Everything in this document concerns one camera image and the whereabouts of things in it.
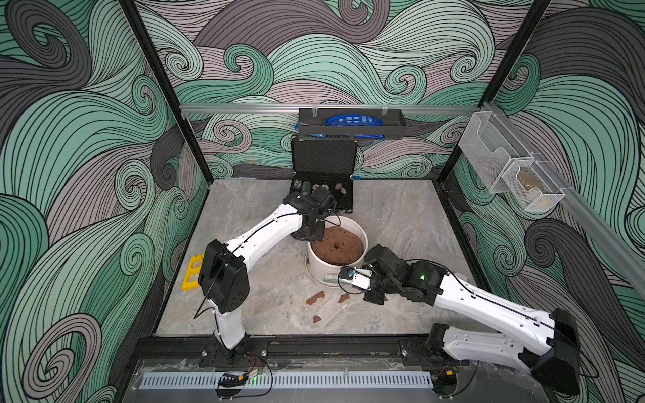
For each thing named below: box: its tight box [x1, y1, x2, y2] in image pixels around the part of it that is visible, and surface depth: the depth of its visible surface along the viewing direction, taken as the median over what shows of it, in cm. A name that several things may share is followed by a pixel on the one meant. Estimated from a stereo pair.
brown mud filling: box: [311, 225, 364, 266], surface depth 87 cm
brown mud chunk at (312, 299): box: [305, 290, 326, 305], surface depth 86 cm
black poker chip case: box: [291, 138, 357, 214], surface depth 116 cm
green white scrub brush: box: [323, 268, 373, 291], surface depth 63 cm
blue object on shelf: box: [324, 113, 384, 127], surface depth 94 cm
